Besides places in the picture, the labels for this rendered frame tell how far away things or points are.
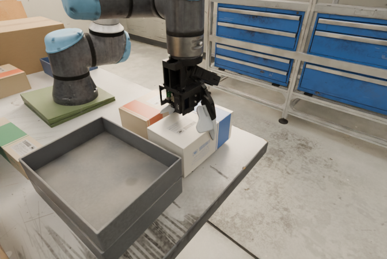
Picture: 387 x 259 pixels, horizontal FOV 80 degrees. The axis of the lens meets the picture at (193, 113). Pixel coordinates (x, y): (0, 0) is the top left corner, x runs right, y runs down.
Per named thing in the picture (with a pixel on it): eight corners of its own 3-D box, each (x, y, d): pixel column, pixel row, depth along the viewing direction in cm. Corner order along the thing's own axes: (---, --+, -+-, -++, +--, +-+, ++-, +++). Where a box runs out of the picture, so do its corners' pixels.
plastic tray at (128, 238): (35, 191, 52) (26, 175, 50) (109, 145, 66) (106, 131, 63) (107, 269, 39) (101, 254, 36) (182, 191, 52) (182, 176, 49)
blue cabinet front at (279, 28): (215, 65, 225) (218, 2, 195) (287, 86, 186) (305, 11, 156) (213, 66, 223) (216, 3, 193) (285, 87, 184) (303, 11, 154)
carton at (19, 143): (-12, 143, 66) (-22, 126, 63) (12, 133, 71) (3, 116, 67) (28, 180, 55) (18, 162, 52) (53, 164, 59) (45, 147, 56)
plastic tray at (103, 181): (26, 175, 50) (17, 158, 47) (105, 130, 63) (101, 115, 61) (103, 252, 36) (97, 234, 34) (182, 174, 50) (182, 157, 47)
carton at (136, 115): (158, 107, 84) (156, 88, 80) (183, 118, 78) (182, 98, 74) (122, 128, 73) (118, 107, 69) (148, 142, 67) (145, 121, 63)
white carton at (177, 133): (198, 122, 73) (198, 97, 68) (230, 137, 67) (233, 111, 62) (150, 155, 60) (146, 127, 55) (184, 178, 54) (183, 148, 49)
